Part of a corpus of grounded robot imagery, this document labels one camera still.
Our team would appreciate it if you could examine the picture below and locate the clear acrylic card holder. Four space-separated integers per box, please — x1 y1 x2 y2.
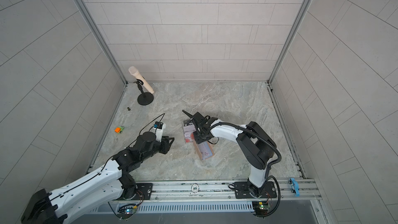
182 120 196 143

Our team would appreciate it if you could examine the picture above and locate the pink leather card wallet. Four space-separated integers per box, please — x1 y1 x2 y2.
193 141 214 161

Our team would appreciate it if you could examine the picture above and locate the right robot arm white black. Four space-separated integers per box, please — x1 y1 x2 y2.
182 111 282 198

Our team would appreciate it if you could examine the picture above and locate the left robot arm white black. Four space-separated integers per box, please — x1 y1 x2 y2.
21 132 175 224

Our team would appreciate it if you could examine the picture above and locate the pink floral VIP card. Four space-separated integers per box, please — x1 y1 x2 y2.
183 124 196 133

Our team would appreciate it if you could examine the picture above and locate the white card red circle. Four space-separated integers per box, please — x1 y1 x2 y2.
184 132 195 143

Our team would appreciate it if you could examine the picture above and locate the orange green toy car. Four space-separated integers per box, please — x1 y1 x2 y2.
115 126 124 133

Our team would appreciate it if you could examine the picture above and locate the black microphone stand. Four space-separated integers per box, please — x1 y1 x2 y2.
135 79 154 106

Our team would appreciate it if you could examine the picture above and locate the left circuit board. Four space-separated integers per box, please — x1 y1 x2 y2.
118 204 138 216

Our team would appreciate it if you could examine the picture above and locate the circuit board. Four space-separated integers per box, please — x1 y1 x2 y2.
118 204 138 216
252 201 271 217

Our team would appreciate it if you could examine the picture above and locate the beige microphone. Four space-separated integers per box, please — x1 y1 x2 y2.
129 66 154 94

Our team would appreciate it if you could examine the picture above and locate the white ventilation grille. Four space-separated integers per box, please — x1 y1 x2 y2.
87 201 254 214

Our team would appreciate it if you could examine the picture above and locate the right circuit board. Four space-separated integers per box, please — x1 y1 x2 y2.
252 201 271 217

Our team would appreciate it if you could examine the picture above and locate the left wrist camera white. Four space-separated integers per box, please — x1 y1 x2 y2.
153 121 164 142

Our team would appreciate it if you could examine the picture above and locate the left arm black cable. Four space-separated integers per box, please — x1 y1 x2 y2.
105 113 166 166

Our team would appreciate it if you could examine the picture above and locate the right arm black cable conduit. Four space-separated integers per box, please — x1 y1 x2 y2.
181 109 283 218

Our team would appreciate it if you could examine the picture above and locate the blue clip on rail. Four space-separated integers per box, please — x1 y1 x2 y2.
289 178 300 197

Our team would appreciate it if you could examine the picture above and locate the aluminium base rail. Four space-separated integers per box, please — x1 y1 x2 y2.
102 178 322 204

